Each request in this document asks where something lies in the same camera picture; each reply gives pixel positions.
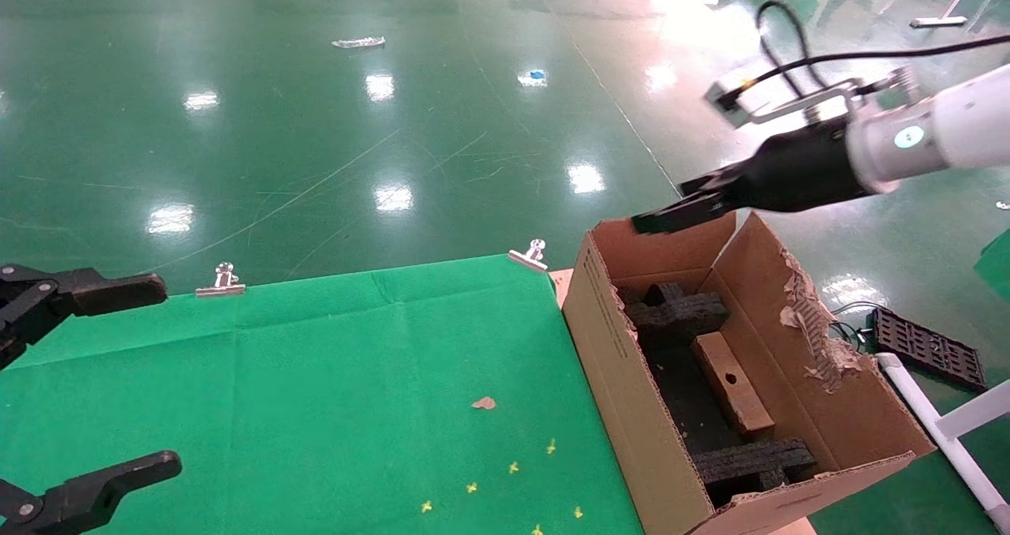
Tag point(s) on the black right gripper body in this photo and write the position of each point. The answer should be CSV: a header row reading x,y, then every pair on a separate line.
x,y
797,168

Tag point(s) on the large open cardboard carton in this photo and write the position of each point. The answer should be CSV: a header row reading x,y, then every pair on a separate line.
x,y
615,369

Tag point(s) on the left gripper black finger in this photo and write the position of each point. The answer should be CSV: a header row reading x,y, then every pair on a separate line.
x,y
95,488
102,292

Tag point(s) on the white pipe frame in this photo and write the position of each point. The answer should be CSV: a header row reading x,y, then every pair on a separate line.
x,y
974,410

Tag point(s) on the white metal stand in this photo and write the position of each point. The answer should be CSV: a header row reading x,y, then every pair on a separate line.
x,y
939,22

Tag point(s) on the black plastic grid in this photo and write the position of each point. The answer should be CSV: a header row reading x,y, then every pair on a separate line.
x,y
931,346

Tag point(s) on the white litter scrap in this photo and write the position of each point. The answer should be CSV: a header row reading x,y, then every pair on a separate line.
x,y
359,43

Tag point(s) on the black foam carton liner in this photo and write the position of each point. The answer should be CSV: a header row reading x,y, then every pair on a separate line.
x,y
682,393

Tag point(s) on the green table cloth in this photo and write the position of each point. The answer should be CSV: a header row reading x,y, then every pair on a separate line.
x,y
316,377

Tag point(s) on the grey metal camera bracket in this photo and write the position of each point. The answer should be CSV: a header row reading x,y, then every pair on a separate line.
x,y
813,101

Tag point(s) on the brown cardboard scrap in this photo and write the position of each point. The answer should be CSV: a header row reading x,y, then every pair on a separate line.
x,y
484,402

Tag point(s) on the silver binder clip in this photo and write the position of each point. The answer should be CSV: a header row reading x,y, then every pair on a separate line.
x,y
530,256
222,281

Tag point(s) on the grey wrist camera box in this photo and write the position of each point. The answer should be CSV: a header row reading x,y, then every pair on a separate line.
x,y
738,93

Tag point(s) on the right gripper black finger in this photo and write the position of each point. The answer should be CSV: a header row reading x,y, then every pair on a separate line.
x,y
710,181
686,213

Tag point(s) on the small cardboard box with hole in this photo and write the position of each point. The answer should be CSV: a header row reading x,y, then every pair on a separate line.
x,y
734,385

